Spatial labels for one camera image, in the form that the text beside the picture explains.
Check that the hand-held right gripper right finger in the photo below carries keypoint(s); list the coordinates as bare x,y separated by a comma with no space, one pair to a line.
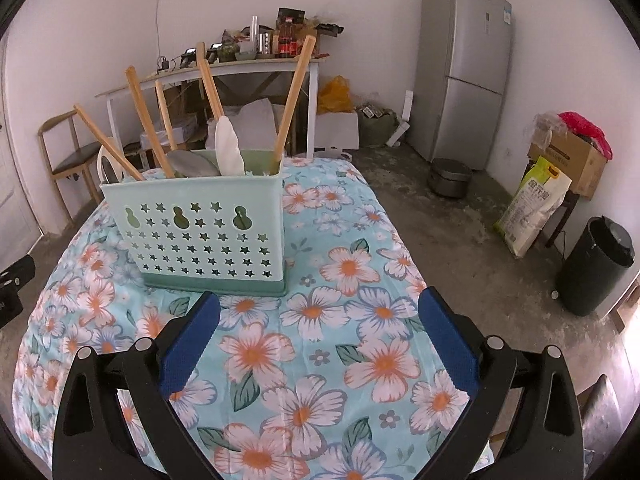
450,342

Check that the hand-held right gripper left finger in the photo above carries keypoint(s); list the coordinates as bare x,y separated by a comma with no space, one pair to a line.
192,342

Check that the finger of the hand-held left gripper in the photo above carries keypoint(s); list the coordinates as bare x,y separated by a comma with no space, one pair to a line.
17,267

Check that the green plastic utensil holder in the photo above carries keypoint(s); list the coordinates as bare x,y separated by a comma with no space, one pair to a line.
200,240

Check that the cream plastic ladle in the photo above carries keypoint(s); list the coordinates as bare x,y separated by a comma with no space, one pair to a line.
229,147

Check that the white door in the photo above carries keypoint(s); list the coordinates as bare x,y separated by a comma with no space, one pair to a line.
15,195

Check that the floral blue blanket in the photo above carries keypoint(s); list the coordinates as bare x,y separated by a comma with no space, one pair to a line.
325,350

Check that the wooden chair with dark seat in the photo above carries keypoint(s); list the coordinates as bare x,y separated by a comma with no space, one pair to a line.
75,152

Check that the black trash bin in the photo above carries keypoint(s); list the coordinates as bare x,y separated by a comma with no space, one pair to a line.
592,270

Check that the yellow and white rice bag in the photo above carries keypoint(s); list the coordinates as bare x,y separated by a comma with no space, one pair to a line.
532,205

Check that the dark metal pot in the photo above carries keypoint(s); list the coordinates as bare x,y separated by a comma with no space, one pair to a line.
450,177

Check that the dark stool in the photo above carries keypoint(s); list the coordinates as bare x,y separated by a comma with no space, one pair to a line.
562,220

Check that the flat grey box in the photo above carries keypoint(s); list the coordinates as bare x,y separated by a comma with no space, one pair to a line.
177,130

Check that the white plastic strip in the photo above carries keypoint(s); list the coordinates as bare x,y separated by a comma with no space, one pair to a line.
407,105
398,132

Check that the brown cardboard box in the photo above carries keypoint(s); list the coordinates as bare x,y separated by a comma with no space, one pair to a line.
570,160

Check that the green sack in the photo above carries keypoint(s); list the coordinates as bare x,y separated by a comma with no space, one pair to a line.
377,127

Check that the white box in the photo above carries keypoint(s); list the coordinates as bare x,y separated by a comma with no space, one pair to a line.
337,130

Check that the red plastic bag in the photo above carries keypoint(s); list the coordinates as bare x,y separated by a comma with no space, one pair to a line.
585,130

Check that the black device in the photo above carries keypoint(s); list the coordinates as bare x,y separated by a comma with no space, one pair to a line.
189,56
216,51

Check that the yellow plastic bag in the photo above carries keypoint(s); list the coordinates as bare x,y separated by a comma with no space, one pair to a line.
335,95

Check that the white table with wooden top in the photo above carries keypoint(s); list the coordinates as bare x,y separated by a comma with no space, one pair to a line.
240,66

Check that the upright wooden stick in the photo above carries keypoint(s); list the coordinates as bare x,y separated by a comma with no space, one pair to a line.
201,51

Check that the silver refrigerator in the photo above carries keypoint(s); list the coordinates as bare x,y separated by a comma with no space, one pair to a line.
465,50

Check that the steel cup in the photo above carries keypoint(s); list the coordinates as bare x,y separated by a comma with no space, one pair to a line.
265,45

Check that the dark soda bottle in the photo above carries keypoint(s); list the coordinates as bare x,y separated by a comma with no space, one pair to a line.
286,40

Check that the dark box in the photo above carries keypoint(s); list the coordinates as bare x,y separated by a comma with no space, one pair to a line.
291,14

